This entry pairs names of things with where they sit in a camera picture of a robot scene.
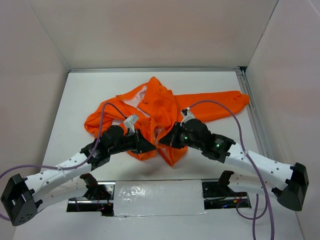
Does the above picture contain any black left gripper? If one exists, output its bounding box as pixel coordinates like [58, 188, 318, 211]
[109, 129, 156, 155]

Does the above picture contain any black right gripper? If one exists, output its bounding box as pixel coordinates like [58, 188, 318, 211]
[159, 120, 204, 150]

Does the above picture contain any orange zip-up jacket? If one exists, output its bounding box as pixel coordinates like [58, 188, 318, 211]
[84, 77, 250, 167]

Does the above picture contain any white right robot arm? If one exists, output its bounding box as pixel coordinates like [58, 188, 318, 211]
[159, 119, 309, 212]

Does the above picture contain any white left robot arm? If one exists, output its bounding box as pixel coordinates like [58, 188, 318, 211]
[0, 125, 156, 226]

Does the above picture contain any white front cover plate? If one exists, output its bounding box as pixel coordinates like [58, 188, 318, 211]
[113, 179, 206, 217]

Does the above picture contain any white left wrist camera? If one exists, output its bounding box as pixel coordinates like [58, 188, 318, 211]
[123, 114, 139, 134]

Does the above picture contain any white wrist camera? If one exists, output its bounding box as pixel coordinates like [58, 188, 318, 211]
[181, 107, 195, 123]
[123, 114, 139, 134]

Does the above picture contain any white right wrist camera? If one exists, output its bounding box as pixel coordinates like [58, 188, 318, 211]
[181, 107, 195, 123]

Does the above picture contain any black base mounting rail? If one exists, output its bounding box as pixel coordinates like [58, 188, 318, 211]
[66, 179, 251, 217]

